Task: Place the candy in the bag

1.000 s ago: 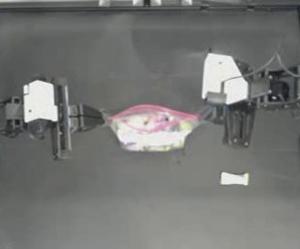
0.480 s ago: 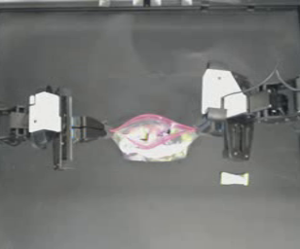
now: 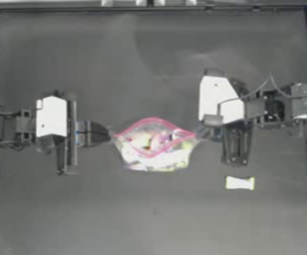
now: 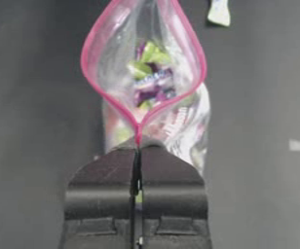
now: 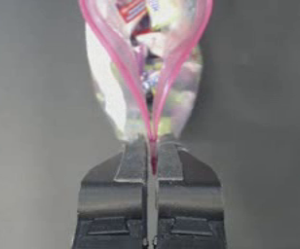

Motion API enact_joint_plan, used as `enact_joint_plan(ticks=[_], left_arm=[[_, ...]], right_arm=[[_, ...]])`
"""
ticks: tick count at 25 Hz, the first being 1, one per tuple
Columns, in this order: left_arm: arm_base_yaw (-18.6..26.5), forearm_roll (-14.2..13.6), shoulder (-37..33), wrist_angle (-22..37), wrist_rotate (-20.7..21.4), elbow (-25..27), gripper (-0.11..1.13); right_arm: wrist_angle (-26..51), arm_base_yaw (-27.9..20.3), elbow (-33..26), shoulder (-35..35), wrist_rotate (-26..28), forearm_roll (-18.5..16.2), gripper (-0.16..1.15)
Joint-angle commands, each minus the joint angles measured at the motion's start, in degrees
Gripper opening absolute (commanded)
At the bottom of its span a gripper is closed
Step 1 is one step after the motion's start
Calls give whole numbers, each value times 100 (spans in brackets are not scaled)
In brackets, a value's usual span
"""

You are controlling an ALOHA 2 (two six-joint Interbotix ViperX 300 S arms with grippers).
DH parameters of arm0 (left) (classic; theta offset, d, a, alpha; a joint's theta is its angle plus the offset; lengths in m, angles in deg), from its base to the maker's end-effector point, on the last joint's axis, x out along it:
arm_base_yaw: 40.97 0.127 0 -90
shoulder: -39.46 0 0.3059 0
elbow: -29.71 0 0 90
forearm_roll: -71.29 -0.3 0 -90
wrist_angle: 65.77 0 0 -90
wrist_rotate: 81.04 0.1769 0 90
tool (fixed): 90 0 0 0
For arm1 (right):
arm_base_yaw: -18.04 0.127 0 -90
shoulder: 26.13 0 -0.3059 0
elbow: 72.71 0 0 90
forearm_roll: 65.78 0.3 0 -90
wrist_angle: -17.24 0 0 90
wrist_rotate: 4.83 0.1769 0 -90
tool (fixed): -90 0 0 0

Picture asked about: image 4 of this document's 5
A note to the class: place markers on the clear bag with pink zip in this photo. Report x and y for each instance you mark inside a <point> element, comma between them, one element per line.
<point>147,78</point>

